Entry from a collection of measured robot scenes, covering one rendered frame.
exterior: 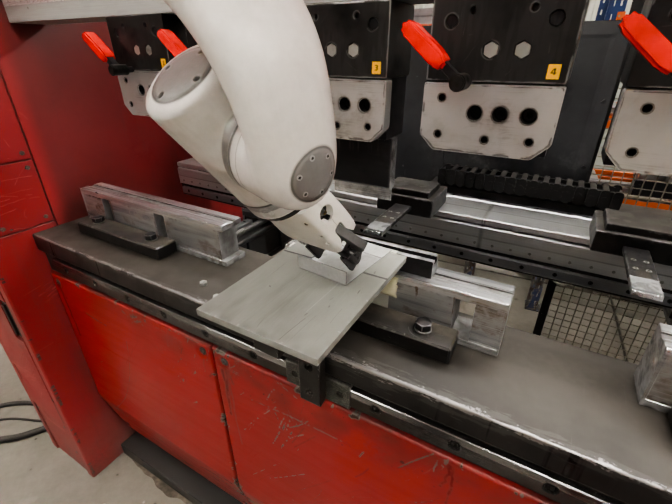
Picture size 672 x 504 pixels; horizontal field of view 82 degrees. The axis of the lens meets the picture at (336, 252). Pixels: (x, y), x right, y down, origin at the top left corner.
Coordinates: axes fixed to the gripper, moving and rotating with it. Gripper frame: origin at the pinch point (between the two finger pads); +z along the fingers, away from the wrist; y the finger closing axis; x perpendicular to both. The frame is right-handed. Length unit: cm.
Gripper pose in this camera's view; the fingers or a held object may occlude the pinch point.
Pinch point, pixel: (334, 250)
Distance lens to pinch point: 56.0
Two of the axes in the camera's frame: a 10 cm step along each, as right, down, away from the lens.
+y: -8.1, -2.7, 5.2
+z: 3.8, 4.4, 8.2
